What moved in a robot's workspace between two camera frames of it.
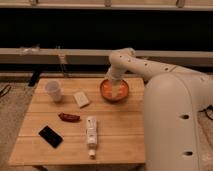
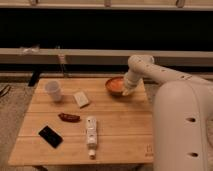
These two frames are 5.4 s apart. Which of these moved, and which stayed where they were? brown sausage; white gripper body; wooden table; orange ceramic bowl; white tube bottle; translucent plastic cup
Moved: orange ceramic bowl; white gripper body
Stayed: white tube bottle; brown sausage; wooden table; translucent plastic cup
